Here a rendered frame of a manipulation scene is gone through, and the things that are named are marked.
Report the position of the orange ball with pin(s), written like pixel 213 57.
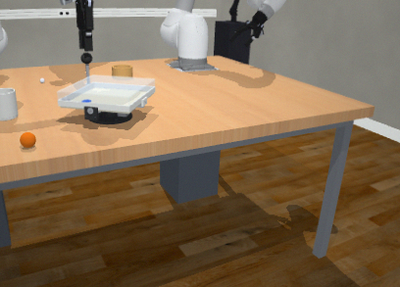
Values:
pixel 28 139

